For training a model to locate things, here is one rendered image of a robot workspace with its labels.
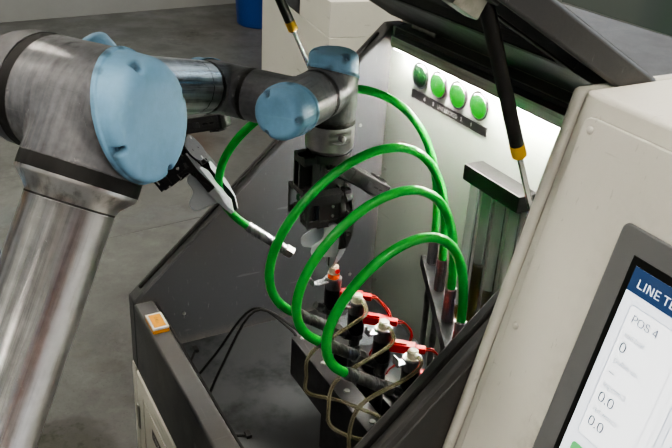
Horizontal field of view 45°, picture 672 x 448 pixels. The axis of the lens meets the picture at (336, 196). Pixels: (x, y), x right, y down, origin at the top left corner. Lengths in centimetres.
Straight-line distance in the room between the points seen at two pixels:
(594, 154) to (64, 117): 56
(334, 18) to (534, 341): 320
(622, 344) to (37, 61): 65
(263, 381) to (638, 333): 87
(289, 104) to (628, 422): 55
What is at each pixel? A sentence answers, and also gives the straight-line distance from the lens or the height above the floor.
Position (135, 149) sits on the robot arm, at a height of 154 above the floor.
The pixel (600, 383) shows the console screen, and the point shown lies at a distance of 94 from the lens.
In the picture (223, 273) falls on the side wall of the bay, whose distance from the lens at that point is 164.
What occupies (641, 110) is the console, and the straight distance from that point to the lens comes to 93.
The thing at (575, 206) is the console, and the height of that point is 143.
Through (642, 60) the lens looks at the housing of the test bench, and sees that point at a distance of 135.
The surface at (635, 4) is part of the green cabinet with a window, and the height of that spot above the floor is 111.
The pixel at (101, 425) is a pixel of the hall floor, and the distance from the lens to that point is 280.
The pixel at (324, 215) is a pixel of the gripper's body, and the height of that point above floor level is 126.
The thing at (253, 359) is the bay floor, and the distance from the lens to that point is 165.
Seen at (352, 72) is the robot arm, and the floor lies 148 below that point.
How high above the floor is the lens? 182
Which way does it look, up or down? 25 degrees down
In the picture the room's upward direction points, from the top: 3 degrees clockwise
